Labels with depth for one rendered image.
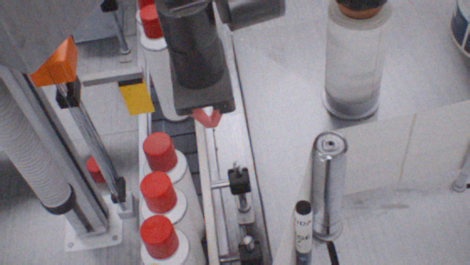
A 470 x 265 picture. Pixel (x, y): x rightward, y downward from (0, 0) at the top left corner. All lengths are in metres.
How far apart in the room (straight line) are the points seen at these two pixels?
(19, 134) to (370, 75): 0.49
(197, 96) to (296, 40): 0.42
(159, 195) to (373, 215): 0.33
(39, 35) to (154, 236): 0.23
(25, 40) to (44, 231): 0.54
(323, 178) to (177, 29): 0.23
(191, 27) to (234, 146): 0.39
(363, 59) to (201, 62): 0.27
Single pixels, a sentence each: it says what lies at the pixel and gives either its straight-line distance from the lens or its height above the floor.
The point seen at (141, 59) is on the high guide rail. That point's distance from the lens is 0.88.
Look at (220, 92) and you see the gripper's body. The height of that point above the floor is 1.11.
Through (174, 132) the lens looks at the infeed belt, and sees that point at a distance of 0.87.
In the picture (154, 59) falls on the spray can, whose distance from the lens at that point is 0.78.
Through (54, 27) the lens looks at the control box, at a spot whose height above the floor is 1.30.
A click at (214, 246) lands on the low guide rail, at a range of 0.71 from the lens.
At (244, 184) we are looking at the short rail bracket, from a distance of 0.75.
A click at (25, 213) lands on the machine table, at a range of 0.93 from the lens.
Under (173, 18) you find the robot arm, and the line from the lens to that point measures 0.54.
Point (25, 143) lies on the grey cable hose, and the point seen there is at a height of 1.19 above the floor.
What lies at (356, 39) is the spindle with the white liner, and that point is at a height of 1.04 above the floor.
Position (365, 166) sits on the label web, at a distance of 0.70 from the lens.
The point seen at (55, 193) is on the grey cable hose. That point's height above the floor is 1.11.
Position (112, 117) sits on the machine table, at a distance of 0.99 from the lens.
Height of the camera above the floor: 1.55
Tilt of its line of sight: 52 degrees down
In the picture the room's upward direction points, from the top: 9 degrees counter-clockwise
